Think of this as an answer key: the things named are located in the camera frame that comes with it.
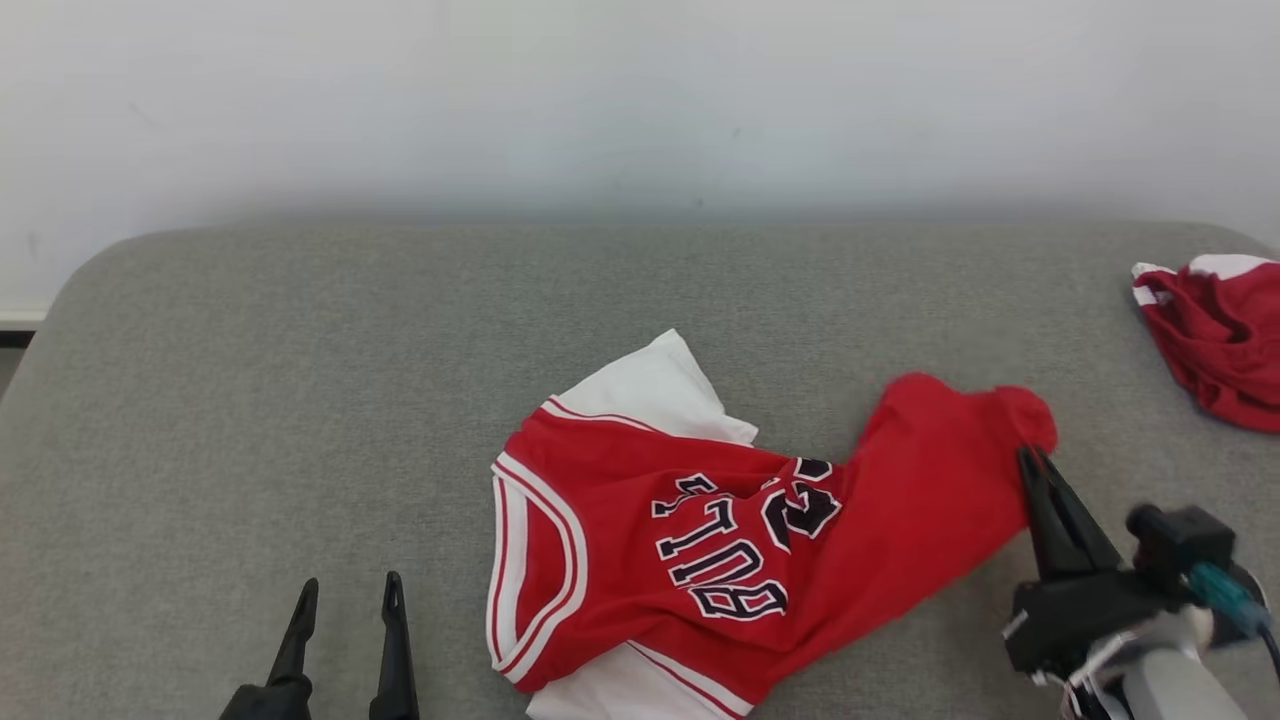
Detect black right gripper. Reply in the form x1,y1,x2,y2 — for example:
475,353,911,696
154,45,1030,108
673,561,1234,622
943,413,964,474
1003,446,1196,681

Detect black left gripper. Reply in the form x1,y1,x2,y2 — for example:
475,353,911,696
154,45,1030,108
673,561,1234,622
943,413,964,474
218,571,421,720

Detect red white basketball jersey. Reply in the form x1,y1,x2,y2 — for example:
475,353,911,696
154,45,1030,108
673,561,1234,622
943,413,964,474
487,329,1059,720

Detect red white-striped shorts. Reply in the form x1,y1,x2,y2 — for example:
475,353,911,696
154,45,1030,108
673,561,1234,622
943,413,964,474
1132,254,1280,434

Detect teal cable connector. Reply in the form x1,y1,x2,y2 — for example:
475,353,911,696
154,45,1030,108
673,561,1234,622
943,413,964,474
1188,562,1270,642

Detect white wall baseboard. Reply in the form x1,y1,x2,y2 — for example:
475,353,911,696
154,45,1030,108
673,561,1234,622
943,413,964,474
0,307,49,347

